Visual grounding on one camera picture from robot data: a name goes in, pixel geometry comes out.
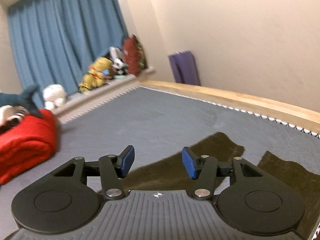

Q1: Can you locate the red folded blanket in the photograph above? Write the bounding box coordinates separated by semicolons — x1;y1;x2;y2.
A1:
1;109;57;185

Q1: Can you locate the yellow plush toy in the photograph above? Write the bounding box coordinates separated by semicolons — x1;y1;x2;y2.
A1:
78;57;115;93

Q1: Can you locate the purple yoga mat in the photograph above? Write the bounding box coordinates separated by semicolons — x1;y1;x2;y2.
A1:
168;50;201;86

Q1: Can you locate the black white plush toy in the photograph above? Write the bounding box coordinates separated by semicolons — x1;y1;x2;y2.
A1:
109;47;128;75

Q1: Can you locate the blue shark plush toy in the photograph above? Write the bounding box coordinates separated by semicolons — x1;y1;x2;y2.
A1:
1;85;43;119

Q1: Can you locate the white folded clothes pile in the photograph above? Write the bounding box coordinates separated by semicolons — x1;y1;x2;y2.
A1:
1;105;28;134

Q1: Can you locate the dark red bag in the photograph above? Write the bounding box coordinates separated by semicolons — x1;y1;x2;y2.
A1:
123;35;148;76

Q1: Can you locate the blue curtain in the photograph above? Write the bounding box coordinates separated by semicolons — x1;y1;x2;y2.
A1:
7;0;128;94

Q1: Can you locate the wooden bed frame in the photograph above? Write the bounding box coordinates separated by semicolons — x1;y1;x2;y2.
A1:
142;80;319;135

